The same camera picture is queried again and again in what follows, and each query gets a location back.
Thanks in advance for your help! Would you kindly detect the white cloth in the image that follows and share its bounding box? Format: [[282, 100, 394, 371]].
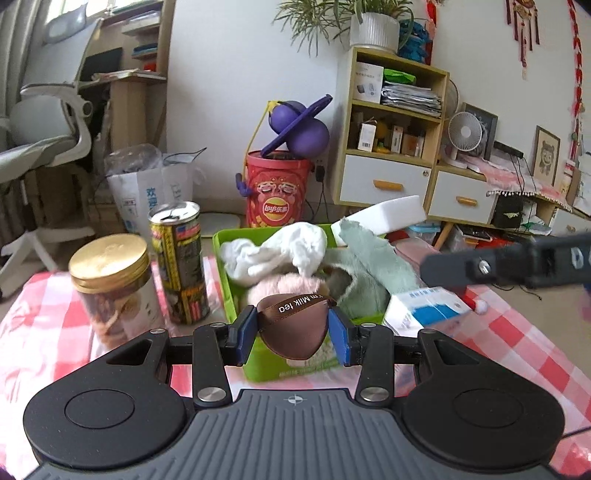
[[219, 222, 329, 283]]

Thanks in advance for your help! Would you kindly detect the red checkered blanket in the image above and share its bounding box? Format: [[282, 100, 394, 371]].
[[0, 270, 591, 480]]

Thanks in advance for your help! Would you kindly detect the red snack bucket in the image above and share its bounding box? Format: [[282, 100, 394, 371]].
[[245, 150, 315, 230]]

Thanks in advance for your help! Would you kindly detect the clear plastic storage box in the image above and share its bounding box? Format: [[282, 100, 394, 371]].
[[408, 222, 443, 246]]

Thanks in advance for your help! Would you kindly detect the black picture frame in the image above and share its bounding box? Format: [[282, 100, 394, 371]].
[[462, 102, 499, 160]]

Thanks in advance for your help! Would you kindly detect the purple jumping ball toy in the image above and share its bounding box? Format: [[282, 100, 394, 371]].
[[261, 93, 334, 159]]

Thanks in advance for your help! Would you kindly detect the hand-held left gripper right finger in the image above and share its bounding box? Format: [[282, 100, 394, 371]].
[[328, 305, 485, 409]]

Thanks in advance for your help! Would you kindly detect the light green plush toy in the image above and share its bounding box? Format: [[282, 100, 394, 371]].
[[331, 217, 399, 320]]

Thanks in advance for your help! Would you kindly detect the tall wooden shelf cabinet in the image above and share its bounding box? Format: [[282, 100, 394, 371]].
[[330, 46, 452, 219]]

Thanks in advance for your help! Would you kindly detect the yellow skipping rope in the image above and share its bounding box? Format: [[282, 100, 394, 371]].
[[235, 99, 283, 198]]

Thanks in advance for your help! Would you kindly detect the white sponge block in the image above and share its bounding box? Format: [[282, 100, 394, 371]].
[[341, 195, 428, 237]]

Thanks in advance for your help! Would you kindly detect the wooden picture frame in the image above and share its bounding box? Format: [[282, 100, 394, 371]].
[[533, 126, 562, 187]]

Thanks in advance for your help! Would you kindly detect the black square box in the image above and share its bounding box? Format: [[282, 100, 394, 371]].
[[491, 194, 539, 230]]

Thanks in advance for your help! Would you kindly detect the low wooden drawer cabinet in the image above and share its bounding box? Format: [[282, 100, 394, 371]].
[[427, 164, 560, 251]]

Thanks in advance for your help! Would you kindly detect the white product box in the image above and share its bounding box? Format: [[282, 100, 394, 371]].
[[353, 62, 385, 105]]

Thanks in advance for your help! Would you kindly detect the green plastic bin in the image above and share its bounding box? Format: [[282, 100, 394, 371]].
[[212, 224, 394, 384]]

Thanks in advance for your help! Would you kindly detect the brown milk tea plush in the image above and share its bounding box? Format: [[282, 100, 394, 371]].
[[256, 292, 338, 361]]

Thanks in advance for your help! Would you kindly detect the tall printed metal can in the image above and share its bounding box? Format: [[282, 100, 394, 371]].
[[148, 201, 211, 325]]

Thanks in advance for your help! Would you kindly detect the blue and white box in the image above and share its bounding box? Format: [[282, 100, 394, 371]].
[[381, 285, 477, 341]]

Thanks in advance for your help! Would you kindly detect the pink cabinet cloth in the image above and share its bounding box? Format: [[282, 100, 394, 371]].
[[461, 154, 574, 209]]

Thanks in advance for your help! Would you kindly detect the blue knitted item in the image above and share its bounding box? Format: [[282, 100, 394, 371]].
[[399, 19, 435, 64]]

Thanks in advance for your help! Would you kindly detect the stack of papers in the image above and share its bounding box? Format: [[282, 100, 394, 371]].
[[381, 83, 444, 117]]

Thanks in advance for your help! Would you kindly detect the white office chair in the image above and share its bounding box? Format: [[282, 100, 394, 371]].
[[0, 4, 110, 298]]

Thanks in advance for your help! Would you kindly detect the white printed bag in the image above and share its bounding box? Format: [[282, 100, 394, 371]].
[[104, 148, 208, 236]]

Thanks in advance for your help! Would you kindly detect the red hanging wall ornament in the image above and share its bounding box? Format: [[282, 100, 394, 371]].
[[505, 0, 542, 80]]

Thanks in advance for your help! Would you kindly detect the pink plush toy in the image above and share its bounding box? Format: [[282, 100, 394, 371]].
[[246, 271, 329, 311]]

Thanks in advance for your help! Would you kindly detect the potted plant white pot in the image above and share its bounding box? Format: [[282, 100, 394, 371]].
[[274, 0, 417, 53]]

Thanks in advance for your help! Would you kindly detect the wooden desk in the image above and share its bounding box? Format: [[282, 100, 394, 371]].
[[91, 69, 168, 155]]

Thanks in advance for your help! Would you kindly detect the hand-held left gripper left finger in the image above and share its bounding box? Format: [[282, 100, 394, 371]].
[[104, 305, 257, 409]]

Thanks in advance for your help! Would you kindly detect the gold lid clear jar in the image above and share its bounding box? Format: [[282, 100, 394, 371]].
[[68, 234, 167, 348]]

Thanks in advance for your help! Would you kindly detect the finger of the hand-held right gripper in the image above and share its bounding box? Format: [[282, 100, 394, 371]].
[[420, 241, 533, 290]]

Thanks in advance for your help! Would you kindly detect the white floor scale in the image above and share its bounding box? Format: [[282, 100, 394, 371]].
[[198, 211, 242, 230]]

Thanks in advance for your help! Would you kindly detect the small white desk fan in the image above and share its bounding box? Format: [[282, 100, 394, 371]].
[[442, 111, 486, 169]]

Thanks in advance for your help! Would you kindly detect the black power strip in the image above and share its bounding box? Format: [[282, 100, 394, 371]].
[[493, 141, 526, 160]]

